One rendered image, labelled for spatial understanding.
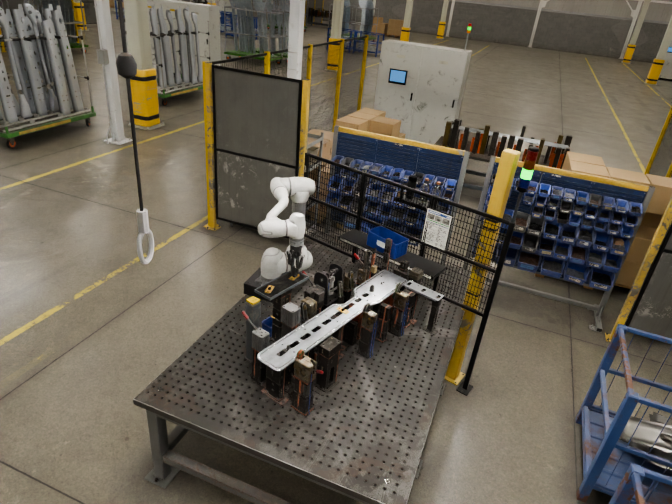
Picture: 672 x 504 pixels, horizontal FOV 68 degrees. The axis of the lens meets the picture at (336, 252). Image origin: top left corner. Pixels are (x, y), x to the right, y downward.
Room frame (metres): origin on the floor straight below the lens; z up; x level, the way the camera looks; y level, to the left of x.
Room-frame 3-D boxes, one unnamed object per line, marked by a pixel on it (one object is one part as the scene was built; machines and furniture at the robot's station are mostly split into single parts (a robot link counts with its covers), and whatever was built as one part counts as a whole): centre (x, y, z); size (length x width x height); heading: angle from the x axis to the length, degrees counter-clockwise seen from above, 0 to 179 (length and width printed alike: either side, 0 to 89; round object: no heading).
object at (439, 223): (3.47, -0.75, 1.30); 0.23 x 0.02 x 0.31; 55
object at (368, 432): (2.98, -0.11, 0.68); 2.56 x 1.61 x 0.04; 161
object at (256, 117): (5.44, 1.02, 1.00); 1.34 x 0.14 x 2.00; 71
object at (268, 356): (2.67, -0.08, 1.00); 1.38 x 0.22 x 0.02; 145
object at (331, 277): (2.89, 0.03, 0.94); 0.18 x 0.13 x 0.49; 145
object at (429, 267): (3.54, -0.44, 1.01); 0.90 x 0.22 x 0.03; 55
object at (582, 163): (5.44, -3.11, 0.67); 1.20 x 0.80 x 1.35; 73
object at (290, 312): (2.52, 0.24, 0.90); 0.13 x 0.10 x 0.41; 55
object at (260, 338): (2.30, 0.39, 0.88); 0.11 x 0.10 x 0.36; 55
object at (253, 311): (2.48, 0.47, 0.92); 0.08 x 0.08 x 0.44; 55
